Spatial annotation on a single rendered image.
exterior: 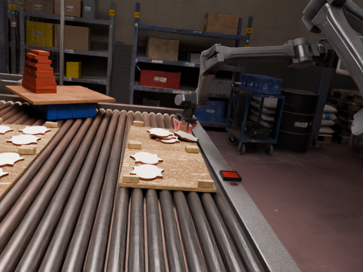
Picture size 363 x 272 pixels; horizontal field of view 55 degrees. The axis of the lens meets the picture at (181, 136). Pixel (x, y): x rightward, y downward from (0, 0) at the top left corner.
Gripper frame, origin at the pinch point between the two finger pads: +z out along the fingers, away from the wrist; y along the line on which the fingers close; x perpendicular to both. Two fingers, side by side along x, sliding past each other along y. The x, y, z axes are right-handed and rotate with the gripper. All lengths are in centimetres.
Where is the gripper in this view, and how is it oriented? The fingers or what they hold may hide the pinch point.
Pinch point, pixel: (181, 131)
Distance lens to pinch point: 188.6
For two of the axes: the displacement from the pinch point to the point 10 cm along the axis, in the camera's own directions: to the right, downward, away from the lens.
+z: -3.2, 9.1, 2.6
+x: 5.8, 4.0, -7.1
